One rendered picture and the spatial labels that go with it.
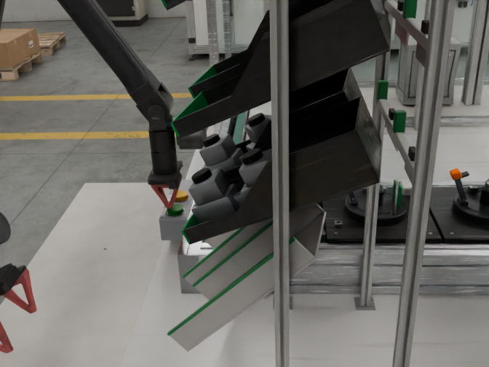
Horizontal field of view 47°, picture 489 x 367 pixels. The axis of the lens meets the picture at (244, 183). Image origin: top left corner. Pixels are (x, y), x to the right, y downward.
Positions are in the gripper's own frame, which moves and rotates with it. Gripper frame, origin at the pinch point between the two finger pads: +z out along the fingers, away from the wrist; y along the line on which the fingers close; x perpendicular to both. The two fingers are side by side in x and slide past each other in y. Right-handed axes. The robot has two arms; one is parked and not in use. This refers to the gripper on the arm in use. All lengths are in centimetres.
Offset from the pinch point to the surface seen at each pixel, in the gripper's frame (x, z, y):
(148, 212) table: 9.7, 12.2, 17.5
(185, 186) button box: -1.8, 2.0, 13.3
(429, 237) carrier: -58, 1, -13
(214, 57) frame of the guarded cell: -4, -15, 81
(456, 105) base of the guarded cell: -97, 11, 102
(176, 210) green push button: -1.9, 0.8, -1.2
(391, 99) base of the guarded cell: -74, 11, 112
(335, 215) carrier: -39.0, 0.7, -4.1
